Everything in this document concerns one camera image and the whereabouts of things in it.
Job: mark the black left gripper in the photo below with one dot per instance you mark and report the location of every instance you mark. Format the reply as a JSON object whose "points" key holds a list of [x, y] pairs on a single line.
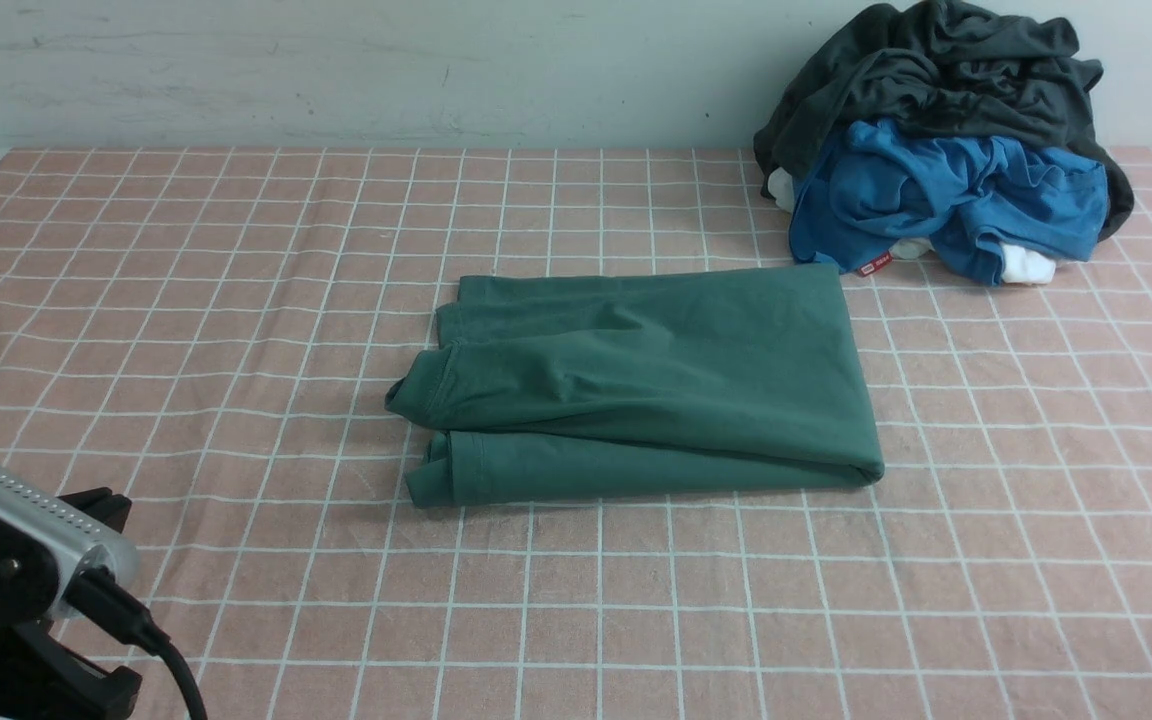
{"points": [[41, 679]]}

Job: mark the green long sleeve shirt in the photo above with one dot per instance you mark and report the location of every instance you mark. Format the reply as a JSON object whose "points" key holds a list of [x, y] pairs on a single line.
{"points": [[575, 388]]}

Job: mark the blue crumpled shirt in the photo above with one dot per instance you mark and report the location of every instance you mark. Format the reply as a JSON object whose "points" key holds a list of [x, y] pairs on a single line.
{"points": [[873, 186]]}

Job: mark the pink checkered tablecloth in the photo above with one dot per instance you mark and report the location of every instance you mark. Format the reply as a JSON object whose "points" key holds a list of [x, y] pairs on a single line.
{"points": [[212, 332]]}

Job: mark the dark grey crumpled garment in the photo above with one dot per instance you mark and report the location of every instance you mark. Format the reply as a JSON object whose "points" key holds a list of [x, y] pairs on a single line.
{"points": [[945, 69]]}

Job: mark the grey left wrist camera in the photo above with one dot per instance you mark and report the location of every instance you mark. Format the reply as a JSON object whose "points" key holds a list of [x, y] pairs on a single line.
{"points": [[47, 542]]}

